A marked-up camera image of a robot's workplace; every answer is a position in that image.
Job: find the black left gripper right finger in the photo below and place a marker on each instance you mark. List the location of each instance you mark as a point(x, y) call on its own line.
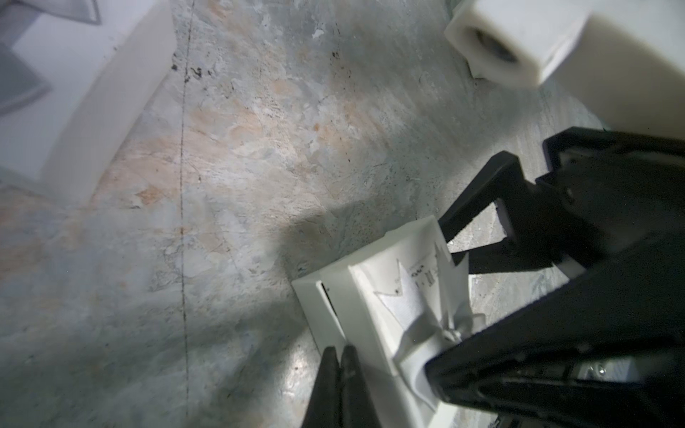
point(356, 408)

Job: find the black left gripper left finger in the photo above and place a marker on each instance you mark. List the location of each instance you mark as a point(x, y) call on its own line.
point(325, 401)

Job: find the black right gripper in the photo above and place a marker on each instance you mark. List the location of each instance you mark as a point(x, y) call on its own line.
point(604, 192)

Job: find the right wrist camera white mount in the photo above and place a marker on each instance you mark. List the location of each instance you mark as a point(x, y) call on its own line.
point(623, 60)

